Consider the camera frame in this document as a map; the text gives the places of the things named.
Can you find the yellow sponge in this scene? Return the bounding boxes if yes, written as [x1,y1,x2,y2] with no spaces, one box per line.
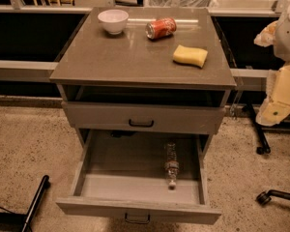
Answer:
[173,44,208,68]

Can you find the closed grey top drawer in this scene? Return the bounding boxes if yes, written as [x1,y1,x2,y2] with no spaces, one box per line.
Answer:
[62,101,225,134]

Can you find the clear plastic water bottle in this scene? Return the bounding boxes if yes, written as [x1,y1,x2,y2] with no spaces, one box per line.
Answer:
[164,142,179,189]

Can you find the black caster chair leg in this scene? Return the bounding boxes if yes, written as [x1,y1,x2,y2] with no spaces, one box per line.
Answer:
[256,189,290,206]

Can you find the black drawer handle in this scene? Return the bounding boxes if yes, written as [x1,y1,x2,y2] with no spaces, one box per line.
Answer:
[125,213,151,225]
[128,119,155,128]

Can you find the black middle drawer handle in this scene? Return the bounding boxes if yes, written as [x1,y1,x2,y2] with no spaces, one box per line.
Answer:
[125,213,151,225]

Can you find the open grey middle drawer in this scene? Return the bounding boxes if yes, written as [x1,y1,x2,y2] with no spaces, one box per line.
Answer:
[57,130,221,224]

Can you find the white ceramic bowl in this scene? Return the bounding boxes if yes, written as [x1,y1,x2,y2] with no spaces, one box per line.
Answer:
[98,9,129,35]

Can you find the red soda can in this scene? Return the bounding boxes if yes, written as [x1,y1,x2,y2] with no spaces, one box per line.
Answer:
[145,17,177,40]

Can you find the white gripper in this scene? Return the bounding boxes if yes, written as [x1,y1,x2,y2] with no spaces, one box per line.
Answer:
[253,21,290,127]

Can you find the black top drawer handle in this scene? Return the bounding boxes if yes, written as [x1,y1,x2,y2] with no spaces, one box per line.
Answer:
[128,119,155,128]

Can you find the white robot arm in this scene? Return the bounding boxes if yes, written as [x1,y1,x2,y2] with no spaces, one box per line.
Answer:
[253,4,290,127]

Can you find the black stand leg left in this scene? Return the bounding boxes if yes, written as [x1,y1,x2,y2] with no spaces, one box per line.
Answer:
[20,175,50,232]

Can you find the grey drawer cabinet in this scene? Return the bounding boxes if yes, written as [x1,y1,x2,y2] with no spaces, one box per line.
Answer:
[51,8,235,146]

